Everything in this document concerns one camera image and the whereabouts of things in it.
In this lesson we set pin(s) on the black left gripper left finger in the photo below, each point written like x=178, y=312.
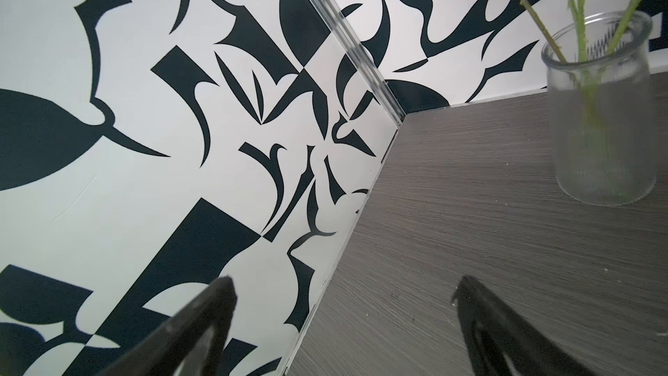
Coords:
x=190, y=343

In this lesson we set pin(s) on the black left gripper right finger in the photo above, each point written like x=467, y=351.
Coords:
x=499, y=341

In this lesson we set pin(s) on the clear ribbed glass vase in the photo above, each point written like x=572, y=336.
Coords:
x=603, y=133

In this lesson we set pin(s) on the red artificial rose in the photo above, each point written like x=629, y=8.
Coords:
x=551, y=42

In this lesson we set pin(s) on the pink peony stem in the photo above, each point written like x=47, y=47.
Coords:
x=629, y=10

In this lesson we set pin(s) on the pink carnation spray stem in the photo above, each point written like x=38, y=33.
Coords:
x=587, y=85

